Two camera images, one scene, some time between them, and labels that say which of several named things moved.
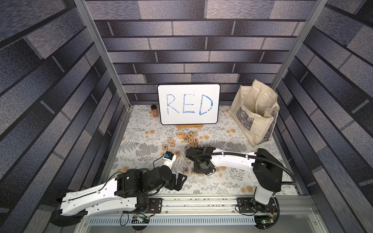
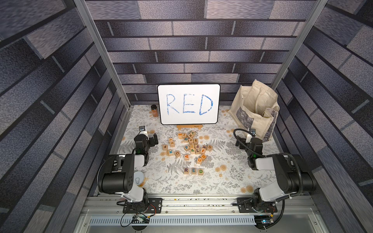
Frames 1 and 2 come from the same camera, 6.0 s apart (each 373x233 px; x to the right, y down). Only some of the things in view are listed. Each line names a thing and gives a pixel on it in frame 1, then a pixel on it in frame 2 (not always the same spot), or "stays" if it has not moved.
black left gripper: (173, 186) -> (151, 140)
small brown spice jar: (154, 110) stays
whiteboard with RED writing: (192, 104) stays
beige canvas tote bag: (254, 110) stays
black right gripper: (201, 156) -> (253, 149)
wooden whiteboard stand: (199, 126) stays
